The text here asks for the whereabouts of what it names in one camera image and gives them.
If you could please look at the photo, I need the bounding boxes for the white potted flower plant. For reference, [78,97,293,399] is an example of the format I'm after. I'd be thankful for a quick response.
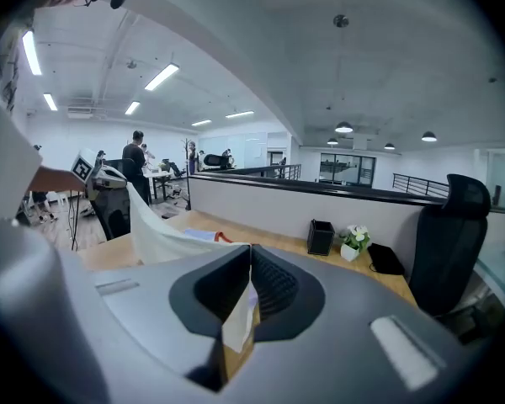
[339,224,371,263]

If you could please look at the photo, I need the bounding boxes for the black cable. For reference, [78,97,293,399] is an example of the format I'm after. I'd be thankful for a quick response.
[66,190,83,252]

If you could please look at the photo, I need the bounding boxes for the ceiling tube lights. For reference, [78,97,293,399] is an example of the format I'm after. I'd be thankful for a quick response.
[20,29,256,128]

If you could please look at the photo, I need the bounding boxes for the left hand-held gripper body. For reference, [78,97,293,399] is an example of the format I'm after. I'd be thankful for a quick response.
[70,148,127,201]

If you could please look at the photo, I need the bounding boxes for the black mesh office chair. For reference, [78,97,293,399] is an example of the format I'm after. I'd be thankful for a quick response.
[90,187,132,242]

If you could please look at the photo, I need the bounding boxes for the black flat pouch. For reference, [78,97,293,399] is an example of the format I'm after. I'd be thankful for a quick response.
[368,242,406,276]

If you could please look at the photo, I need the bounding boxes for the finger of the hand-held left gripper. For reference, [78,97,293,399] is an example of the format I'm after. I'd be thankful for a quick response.
[104,164,130,188]

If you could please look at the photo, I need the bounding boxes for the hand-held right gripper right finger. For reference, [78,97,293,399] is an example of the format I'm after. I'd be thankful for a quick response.
[229,244,468,404]

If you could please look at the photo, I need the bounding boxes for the black railing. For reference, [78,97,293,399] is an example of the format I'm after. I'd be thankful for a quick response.
[391,173,450,199]

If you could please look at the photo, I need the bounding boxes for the black pen holder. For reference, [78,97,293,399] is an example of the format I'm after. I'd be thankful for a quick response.
[306,219,336,257]

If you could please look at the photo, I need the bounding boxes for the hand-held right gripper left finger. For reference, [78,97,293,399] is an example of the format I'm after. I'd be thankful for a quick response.
[90,244,252,394]

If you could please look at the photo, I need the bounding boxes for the black high-back office chair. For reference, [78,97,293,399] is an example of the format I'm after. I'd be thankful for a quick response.
[408,173,492,317]

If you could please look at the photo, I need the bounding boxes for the light blue desk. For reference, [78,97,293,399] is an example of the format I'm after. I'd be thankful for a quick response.
[473,242,505,311]

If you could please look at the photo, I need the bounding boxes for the grey desk partition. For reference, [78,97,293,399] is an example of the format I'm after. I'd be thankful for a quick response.
[187,171,505,277]

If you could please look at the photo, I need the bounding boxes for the white t-shirt with lavender sleeves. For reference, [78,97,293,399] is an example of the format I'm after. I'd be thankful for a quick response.
[125,181,262,353]

